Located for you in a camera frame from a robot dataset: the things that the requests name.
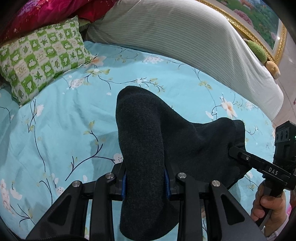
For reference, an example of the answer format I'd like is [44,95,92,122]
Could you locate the white ribbed pillow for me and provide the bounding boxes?
[87,0,284,121]

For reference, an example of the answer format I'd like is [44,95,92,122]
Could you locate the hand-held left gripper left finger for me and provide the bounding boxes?
[25,162,127,241]

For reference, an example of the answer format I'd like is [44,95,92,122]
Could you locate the blue floral bed sheet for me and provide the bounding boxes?
[0,40,278,241]

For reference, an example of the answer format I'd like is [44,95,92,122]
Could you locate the yellow plush toy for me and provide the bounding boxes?
[265,61,280,80]

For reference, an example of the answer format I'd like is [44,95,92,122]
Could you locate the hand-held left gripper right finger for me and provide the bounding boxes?
[164,169,266,241]

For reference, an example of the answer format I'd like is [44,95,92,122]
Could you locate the black pants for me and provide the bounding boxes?
[116,86,247,240]

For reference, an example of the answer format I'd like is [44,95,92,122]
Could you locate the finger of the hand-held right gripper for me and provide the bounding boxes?
[228,146,263,171]

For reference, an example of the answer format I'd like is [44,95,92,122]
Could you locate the gold framed floral painting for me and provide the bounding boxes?
[199,0,287,63]

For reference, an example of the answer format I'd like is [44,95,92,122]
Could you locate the green checkered pillow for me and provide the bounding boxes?
[0,16,98,106]

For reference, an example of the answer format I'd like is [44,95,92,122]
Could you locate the person's right hand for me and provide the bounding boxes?
[251,182,289,230]

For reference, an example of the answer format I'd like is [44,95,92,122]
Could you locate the pink cloth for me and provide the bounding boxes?
[285,191,295,217]

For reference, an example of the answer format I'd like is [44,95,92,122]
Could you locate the green plush toy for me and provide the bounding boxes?
[243,38,269,63]

